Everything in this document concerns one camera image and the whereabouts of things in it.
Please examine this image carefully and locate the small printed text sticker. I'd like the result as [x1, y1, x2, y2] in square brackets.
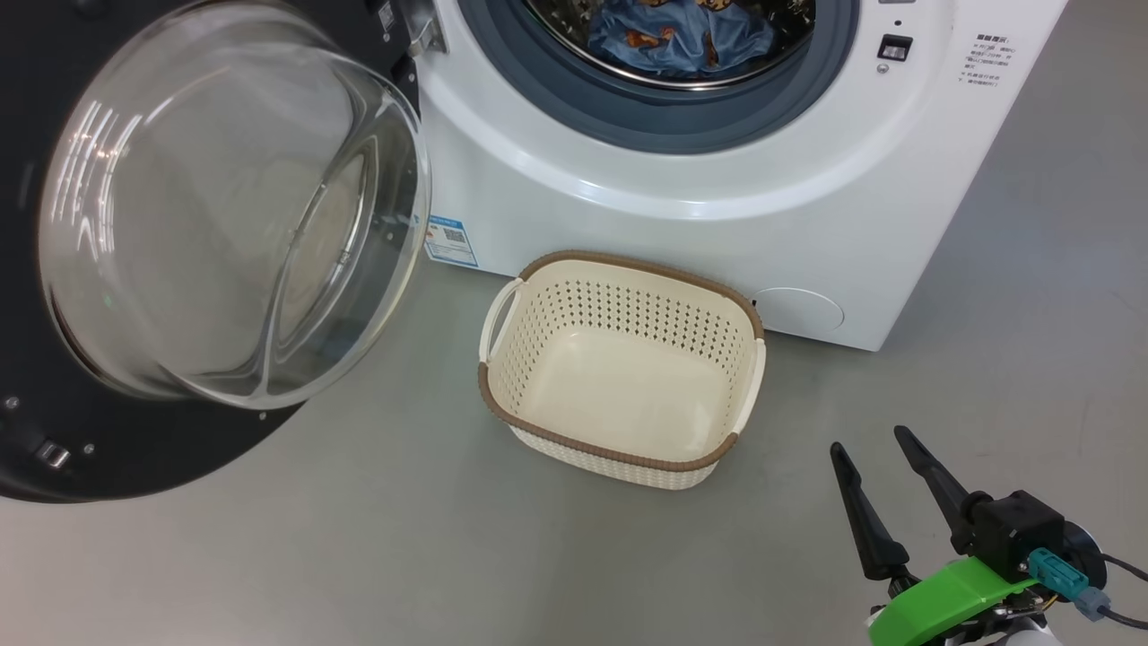
[955, 34, 1014, 88]

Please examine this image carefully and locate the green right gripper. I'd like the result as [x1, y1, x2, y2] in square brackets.
[830, 425, 1041, 646]

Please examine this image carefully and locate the black round glass washer door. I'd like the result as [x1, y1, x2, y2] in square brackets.
[0, 0, 433, 503]

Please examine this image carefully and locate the white front-load washing machine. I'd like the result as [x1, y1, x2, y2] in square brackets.
[414, 0, 1071, 353]

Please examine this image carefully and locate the right cable with teal connector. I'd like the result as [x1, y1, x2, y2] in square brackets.
[1027, 547, 1148, 631]

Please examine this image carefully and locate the round white filter cover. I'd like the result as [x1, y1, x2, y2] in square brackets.
[752, 287, 846, 331]

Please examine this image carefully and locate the cream perforated laundry basket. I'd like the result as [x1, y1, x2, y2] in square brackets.
[477, 250, 768, 491]

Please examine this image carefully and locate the blue energy label sticker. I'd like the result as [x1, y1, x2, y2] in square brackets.
[423, 214, 480, 268]

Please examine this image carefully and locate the steel washer drum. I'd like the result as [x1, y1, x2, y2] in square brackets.
[525, 0, 817, 91]

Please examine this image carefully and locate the blue orange print garment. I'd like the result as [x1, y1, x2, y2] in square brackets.
[587, 0, 777, 80]

